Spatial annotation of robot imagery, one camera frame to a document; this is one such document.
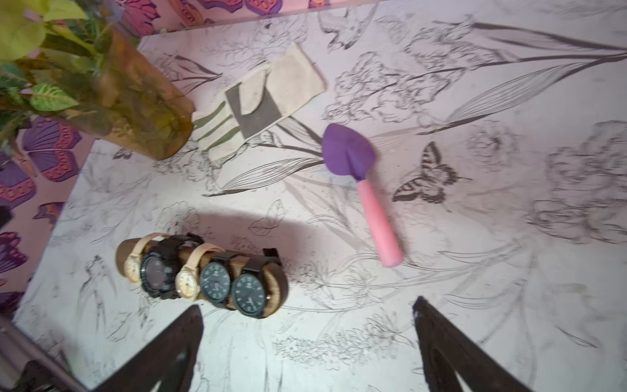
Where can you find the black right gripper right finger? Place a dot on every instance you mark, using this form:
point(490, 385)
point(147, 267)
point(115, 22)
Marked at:
point(449, 356)

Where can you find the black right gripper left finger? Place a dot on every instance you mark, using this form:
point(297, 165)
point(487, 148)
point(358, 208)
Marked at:
point(166, 363)

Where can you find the translucent beige watch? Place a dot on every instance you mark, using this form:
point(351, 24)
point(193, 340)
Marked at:
point(187, 280)

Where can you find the black round watch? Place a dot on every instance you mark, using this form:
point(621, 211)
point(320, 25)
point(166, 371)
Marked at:
point(216, 278)

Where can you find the black chunky sport watch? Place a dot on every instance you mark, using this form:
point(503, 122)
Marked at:
point(160, 265)

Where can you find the cream strap watch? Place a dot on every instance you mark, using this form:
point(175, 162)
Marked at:
point(131, 265)

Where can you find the thin black watch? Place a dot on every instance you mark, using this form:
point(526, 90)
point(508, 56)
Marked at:
point(250, 291)

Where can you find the wooden watch stand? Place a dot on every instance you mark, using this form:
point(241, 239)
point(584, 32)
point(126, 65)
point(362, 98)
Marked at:
point(274, 274)

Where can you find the purple pink garden trowel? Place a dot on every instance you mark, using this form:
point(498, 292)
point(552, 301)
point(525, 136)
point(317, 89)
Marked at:
point(348, 153)

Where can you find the cream grey gardening glove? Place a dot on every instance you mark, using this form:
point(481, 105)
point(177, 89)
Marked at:
point(262, 98)

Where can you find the potted plant yellow leaves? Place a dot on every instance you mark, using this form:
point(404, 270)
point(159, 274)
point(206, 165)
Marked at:
point(72, 62)

